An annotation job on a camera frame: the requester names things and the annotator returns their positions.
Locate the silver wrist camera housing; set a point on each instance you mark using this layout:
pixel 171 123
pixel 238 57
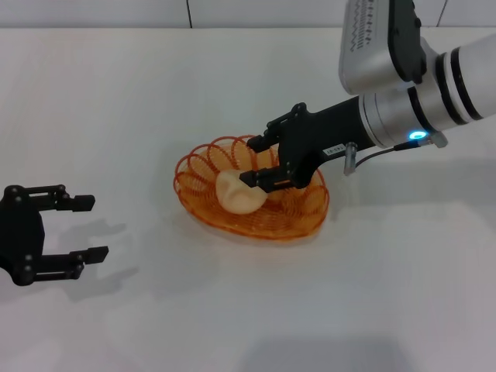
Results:
pixel 368 58

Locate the pale round steamed bun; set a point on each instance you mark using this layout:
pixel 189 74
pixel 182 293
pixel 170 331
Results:
pixel 236 195

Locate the orange woven plastic basket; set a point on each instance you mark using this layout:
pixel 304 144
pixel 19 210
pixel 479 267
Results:
pixel 252 224

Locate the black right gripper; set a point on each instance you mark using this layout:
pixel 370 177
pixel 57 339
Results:
pixel 321 131

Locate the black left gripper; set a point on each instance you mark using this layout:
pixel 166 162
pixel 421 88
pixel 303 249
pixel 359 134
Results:
pixel 19 232

